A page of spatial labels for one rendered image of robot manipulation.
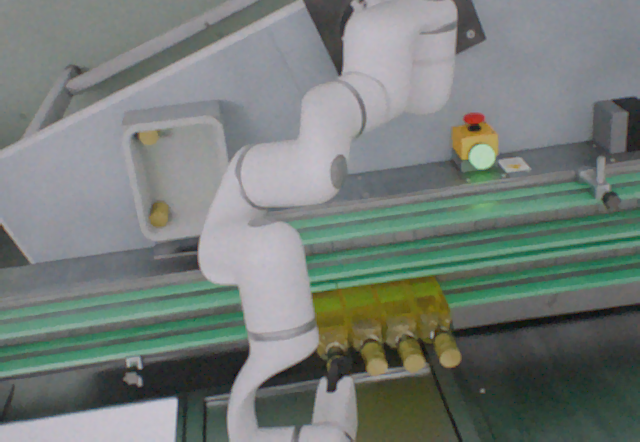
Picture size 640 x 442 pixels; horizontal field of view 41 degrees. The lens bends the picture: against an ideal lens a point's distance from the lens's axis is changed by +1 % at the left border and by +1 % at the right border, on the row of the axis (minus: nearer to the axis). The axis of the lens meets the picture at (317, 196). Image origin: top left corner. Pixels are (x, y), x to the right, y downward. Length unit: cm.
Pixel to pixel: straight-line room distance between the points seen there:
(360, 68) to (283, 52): 42
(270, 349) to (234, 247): 13
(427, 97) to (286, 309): 41
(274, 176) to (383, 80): 21
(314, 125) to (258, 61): 54
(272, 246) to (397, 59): 32
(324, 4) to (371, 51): 38
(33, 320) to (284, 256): 69
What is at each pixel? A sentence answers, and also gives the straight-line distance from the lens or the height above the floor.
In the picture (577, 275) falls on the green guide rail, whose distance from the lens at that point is 164.
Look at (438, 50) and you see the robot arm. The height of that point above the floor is 109.
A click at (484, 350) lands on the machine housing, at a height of 94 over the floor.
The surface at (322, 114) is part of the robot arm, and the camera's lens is 101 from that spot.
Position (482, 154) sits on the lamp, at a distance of 155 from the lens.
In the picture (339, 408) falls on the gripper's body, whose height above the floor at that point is 130.
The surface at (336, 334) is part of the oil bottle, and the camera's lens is 138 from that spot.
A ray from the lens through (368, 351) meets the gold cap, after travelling 134.
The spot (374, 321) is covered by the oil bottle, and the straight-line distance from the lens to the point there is 139.
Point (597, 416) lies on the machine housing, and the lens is 152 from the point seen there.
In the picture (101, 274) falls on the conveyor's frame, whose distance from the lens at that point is 160.
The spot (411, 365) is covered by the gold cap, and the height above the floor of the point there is 116.
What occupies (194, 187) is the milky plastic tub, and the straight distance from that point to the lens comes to 159.
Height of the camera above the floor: 222
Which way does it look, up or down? 65 degrees down
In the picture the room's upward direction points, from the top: 165 degrees clockwise
